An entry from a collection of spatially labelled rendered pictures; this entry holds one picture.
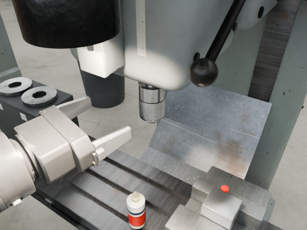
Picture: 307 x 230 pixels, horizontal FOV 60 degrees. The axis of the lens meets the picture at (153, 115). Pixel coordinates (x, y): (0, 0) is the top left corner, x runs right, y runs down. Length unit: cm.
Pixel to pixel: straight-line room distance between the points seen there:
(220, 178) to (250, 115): 23
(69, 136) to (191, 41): 19
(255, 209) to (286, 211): 139
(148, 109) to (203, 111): 42
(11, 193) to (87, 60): 17
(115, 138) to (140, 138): 189
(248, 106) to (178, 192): 32
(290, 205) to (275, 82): 134
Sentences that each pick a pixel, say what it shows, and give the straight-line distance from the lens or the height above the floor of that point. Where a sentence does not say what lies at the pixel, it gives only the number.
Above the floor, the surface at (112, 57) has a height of 136.
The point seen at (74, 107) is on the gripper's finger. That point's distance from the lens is 44.
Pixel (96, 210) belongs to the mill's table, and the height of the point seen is 92.
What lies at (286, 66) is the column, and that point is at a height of 119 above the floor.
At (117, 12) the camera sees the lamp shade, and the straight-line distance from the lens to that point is 20.
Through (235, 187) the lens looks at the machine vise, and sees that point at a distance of 67.
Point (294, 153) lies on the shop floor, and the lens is 239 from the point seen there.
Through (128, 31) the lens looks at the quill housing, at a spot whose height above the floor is 139.
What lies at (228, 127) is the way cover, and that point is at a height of 98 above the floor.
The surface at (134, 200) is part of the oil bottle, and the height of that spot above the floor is 101.
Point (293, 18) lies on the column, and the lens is 72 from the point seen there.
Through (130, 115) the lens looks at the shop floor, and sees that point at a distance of 251.
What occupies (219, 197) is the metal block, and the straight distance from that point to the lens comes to 55.
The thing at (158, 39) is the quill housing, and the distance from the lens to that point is 30.
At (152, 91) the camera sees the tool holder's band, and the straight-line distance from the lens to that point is 43.
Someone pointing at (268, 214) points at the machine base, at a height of 20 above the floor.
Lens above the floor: 149
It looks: 36 degrees down
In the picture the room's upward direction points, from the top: straight up
